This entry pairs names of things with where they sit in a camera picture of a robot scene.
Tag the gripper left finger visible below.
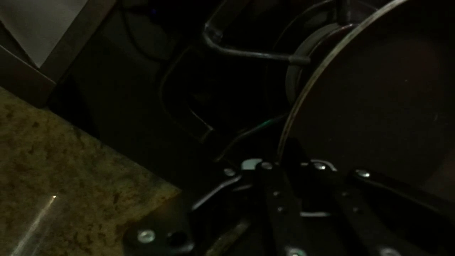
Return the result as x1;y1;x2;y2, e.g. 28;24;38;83
123;159;303;256

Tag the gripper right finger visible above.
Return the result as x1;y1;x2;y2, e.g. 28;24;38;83
301;160;455;256

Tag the black pan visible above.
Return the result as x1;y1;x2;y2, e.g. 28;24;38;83
277;0;455;201

